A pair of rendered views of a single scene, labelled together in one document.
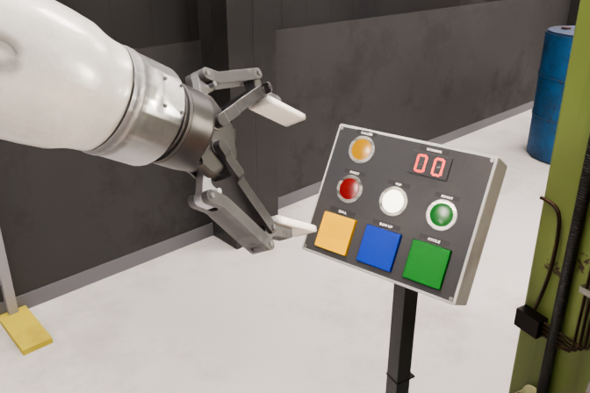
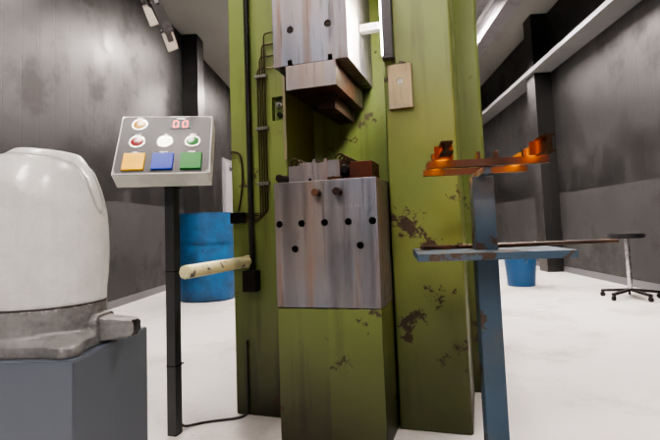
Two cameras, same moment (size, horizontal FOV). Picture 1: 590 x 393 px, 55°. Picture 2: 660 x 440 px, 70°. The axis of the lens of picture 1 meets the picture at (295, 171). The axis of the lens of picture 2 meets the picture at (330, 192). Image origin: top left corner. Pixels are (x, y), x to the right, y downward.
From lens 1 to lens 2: 120 cm
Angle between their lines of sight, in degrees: 51
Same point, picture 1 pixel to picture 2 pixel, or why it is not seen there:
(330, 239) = (131, 164)
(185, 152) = not seen: outside the picture
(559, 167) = (236, 135)
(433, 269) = (194, 160)
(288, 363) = not seen: hidden behind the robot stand
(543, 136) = (190, 284)
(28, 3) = not seen: outside the picture
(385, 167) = (156, 129)
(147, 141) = not seen: outside the picture
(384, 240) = (164, 156)
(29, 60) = not seen: outside the picture
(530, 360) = (242, 244)
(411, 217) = (177, 145)
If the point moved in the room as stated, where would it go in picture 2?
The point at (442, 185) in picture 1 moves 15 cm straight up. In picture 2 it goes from (190, 130) to (189, 91)
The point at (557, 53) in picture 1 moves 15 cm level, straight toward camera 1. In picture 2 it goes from (188, 225) to (189, 225)
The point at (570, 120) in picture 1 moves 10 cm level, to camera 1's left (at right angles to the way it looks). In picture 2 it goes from (236, 113) to (215, 109)
